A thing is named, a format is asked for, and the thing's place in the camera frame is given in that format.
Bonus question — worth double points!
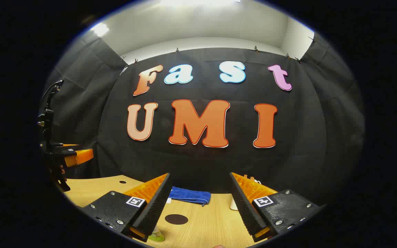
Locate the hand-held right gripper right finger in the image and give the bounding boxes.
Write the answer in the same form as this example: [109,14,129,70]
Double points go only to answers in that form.
[229,172,326,242]

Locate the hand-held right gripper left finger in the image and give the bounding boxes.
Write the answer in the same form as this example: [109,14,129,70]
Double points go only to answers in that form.
[81,173,171,242]

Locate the dark round coaster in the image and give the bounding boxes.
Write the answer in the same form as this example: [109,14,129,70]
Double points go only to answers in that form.
[165,214,189,225]

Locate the clear water bottle white label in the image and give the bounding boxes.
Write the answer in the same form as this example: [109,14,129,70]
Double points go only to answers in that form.
[147,226,165,242]

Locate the white toaster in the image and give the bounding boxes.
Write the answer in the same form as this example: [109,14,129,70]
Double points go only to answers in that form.
[230,178,263,211]

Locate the blue towel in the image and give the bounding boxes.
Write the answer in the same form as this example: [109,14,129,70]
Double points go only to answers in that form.
[169,186,212,206]

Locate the ceiling light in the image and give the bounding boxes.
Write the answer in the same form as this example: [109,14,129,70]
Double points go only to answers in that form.
[91,22,110,37]

